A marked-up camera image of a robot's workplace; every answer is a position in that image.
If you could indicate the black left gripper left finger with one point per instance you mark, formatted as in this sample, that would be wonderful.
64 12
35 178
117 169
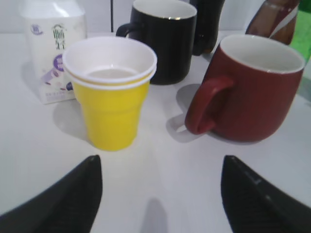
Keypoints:
68 206

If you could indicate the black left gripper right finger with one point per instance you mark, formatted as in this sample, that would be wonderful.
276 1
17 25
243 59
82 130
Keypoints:
254 205

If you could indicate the yellow paper cup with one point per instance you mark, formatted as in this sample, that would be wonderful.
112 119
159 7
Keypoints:
110 76

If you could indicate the red ceramic mug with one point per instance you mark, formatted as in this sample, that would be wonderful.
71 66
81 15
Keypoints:
247 90

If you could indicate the green soda bottle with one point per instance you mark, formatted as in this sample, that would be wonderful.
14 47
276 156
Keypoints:
301 41

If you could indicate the white milk carton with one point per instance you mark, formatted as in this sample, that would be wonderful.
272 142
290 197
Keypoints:
50 27

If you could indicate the brown Nescafe coffee bottle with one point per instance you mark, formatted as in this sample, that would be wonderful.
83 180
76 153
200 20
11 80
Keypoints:
276 20

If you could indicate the black ceramic mug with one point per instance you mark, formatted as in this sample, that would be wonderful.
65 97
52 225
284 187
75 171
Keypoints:
168 27

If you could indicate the cola bottle red label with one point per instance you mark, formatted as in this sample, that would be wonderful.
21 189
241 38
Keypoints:
207 25

